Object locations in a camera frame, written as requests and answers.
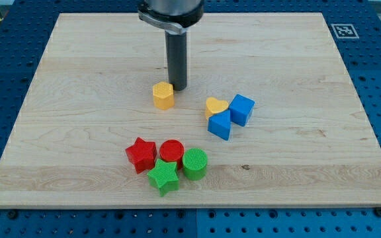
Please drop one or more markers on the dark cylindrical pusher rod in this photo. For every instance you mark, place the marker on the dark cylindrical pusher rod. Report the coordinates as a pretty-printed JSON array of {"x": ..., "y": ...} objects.
[{"x": 176, "y": 50}]

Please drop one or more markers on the yellow hexagon block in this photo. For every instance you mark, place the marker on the yellow hexagon block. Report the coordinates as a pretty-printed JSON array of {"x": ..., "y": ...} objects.
[{"x": 163, "y": 95}]

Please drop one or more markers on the yellow heart block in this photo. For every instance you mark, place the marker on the yellow heart block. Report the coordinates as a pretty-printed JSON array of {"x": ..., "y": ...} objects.
[{"x": 215, "y": 106}]

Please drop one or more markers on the blue triangle block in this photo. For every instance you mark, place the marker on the blue triangle block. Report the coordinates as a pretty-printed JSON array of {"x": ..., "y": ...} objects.
[{"x": 220, "y": 125}]

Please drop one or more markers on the blue cube block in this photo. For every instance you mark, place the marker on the blue cube block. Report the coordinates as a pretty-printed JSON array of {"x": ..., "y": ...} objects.
[{"x": 241, "y": 109}]

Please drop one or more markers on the red cylinder block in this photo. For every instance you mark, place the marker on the red cylinder block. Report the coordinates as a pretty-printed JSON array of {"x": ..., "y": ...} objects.
[{"x": 172, "y": 151}]

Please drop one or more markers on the red star block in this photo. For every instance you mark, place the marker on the red star block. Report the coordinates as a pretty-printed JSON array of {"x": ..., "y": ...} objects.
[{"x": 142, "y": 155}]

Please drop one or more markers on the green cylinder block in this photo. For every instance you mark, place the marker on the green cylinder block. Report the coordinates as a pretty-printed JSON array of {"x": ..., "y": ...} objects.
[{"x": 195, "y": 161}]

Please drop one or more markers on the wooden board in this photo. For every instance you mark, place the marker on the wooden board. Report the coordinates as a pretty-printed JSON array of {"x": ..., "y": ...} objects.
[{"x": 269, "y": 119}]

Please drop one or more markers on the green star block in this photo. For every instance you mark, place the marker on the green star block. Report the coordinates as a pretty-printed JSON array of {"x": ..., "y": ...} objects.
[{"x": 164, "y": 177}]

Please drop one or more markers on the white fiducial marker tag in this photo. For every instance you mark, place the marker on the white fiducial marker tag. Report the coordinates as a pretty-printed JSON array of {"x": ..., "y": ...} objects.
[{"x": 344, "y": 31}]

